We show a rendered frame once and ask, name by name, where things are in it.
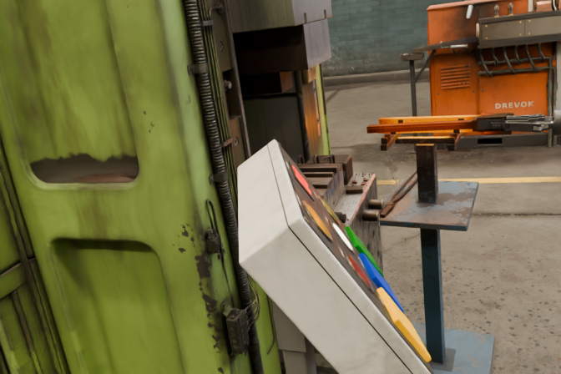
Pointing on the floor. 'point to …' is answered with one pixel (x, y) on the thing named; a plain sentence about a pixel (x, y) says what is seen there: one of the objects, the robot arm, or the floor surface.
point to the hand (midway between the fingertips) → (490, 123)
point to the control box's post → (300, 361)
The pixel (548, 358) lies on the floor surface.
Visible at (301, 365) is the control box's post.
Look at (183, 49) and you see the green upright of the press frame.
